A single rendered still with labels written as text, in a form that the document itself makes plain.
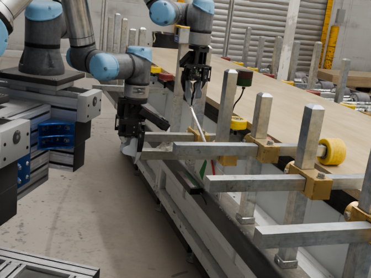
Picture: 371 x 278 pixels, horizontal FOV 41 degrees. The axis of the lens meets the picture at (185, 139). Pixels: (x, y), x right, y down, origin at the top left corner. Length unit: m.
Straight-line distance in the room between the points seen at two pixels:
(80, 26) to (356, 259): 0.95
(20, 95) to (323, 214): 1.04
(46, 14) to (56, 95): 0.26
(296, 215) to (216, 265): 1.14
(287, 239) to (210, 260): 1.50
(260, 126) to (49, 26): 0.75
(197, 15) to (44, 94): 0.57
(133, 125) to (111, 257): 1.28
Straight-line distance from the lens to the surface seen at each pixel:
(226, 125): 1.66
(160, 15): 1.55
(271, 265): 1.33
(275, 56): 3.60
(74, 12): 1.46
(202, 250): 2.46
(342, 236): 0.97
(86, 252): 2.70
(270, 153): 1.38
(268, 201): 1.82
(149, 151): 1.56
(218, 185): 1.09
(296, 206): 1.26
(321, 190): 1.18
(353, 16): 11.39
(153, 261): 2.66
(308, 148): 1.21
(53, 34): 1.70
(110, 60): 1.39
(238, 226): 1.50
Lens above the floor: 1.33
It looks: 16 degrees down
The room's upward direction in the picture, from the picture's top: 7 degrees clockwise
